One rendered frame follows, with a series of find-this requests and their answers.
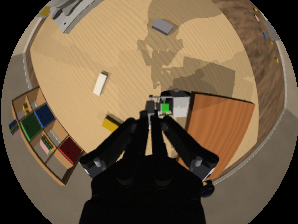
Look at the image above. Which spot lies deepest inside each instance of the wooden dolly with black caster wheels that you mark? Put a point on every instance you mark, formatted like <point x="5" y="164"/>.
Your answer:
<point x="218" y="123"/>

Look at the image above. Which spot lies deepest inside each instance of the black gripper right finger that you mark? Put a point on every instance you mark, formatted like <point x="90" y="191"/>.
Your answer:
<point x="199" y="160"/>

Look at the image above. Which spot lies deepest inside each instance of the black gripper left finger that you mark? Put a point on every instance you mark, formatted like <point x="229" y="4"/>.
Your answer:
<point x="108" y="152"/>

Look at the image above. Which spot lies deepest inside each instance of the yellow rectangular block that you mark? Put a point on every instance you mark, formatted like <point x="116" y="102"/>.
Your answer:
<point x="110" y="123"/>

